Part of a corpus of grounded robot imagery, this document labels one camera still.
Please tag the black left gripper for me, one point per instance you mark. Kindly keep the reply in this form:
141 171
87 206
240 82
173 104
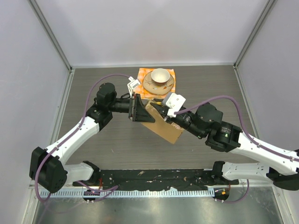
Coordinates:
137 112

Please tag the beige floral saucer plate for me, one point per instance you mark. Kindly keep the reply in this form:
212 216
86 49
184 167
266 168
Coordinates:
158 88

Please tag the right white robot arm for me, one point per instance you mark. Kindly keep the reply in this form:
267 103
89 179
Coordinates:
272 164

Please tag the slotted grey cable duct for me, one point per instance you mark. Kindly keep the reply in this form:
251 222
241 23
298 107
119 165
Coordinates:
82 192

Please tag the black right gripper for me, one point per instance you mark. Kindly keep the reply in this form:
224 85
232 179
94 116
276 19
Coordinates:
162 109

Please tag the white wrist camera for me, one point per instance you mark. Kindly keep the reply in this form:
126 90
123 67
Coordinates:
133 83
175 102

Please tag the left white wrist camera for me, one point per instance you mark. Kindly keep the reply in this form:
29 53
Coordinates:
133 83

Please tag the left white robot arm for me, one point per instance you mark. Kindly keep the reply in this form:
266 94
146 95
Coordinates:
48 166

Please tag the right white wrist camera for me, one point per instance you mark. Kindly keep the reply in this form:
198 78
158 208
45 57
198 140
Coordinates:
175 102

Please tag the brown cardboard express box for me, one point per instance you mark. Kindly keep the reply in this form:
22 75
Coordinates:
168 131

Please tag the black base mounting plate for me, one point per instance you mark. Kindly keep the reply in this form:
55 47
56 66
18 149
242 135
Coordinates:
158 179

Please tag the white ceramic tea cup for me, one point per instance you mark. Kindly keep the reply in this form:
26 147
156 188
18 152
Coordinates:
160 75

